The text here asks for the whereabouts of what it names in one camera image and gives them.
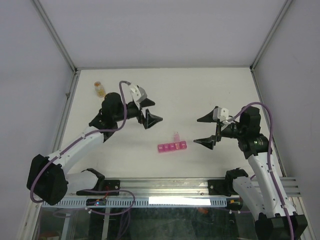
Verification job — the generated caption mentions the clear bottle yellow capsules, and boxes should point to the clear bottle yellow capsules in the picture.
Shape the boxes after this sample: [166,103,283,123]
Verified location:
[94,84,106,98]

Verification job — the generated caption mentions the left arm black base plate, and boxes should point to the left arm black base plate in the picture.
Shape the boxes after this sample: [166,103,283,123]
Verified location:
[76,179,121,196]

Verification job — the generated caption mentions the aluminium mounting rail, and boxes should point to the aluminium mounting rail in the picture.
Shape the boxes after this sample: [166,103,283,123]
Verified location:
[31,176,300,201]

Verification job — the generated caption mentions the left aluminium frame post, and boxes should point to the left aluminium frame post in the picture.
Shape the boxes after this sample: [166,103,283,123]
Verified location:
[30,0,77,74]

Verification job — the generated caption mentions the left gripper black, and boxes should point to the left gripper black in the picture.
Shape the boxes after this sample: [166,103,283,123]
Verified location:
[113,97,162,127]

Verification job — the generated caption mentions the aluminium frame post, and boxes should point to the aluminium frame post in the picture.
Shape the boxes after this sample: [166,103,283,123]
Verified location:
[30,0,77,74]
[249,0,294,72]

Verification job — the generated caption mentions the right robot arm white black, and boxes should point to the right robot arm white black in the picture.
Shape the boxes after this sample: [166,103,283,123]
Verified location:
[194,102,308,240]

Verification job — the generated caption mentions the right aluminium frame post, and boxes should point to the right aluminium frame post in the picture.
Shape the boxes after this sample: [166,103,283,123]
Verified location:
[249,0,294,72]

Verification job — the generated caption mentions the pink weekly pill organizer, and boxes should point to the pink weekly pill organizer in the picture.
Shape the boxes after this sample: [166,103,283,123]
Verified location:
[157,132,188,154]

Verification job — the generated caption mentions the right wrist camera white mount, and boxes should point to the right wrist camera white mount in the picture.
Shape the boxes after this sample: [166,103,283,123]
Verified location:
[212,106,230,122]

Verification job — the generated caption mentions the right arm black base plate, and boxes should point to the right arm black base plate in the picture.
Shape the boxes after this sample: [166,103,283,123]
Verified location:
[207,178,238,197]

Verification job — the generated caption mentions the grey slotted cable duct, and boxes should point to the grey slotted cable duct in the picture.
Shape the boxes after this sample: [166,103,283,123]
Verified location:
[54,196,227,209]

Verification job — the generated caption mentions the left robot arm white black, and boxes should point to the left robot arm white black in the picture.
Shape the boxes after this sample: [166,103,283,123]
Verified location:
[26,92,163,206]

